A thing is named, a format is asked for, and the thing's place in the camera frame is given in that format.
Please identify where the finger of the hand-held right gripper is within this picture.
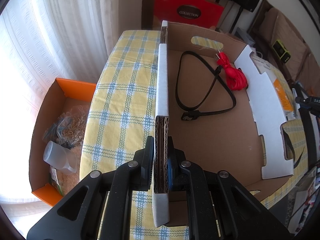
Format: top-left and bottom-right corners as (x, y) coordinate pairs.
(295, 95), (312, 109)

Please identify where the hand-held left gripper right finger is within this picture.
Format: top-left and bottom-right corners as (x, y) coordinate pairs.
(167, 136), (293, 240)

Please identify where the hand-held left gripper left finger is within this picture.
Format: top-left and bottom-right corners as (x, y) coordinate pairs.
(26, 135), (155, 240)

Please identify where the black cable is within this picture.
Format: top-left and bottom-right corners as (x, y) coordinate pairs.
(176, 51), (237, 123)

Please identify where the white brown cardboard tray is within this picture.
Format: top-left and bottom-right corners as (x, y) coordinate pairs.
(151, 20), (295, 228)

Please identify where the red cable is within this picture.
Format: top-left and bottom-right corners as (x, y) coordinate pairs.
(215, 51), (248, 91)

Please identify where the orange white hard drive box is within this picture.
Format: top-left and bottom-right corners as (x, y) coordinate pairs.
(251, 55), (294, 120)

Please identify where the green alarm clock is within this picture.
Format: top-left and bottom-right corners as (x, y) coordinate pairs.
(272, 39), (292, 61)

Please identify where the yellow plaid tablecloth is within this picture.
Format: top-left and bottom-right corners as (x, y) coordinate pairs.
(79, 30), (310, 240)

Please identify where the brown sofa cushion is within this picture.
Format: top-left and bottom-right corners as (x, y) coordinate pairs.
(260, 7), (312, 63)

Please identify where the plastic bag brown filling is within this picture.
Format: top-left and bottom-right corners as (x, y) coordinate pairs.
(42, 105), (90, 148)

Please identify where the grey blue box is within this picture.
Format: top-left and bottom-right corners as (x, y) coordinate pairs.
(236, 27), (255, 48)

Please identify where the translucent plastic bottle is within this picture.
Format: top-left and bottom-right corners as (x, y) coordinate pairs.
(43, 141), (78, 175)

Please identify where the dark wooden sofa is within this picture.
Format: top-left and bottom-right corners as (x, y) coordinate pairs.
(250, 0), (320, 85)

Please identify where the small green white packet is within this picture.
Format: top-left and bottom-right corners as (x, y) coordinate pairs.
(50, 172), (63, 193)

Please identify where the orange cardboard box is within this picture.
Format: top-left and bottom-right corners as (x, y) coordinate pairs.
(29, 78), (97, 207)

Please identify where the black speaker stand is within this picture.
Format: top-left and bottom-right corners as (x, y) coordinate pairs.
(231, 7), (244, 34)

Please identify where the red gift bag oval label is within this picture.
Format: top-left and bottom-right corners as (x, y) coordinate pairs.
(153, 0), (225, 28)

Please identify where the white sheer curtain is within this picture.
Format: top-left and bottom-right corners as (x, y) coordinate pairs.
(0, 0), (143, 205)

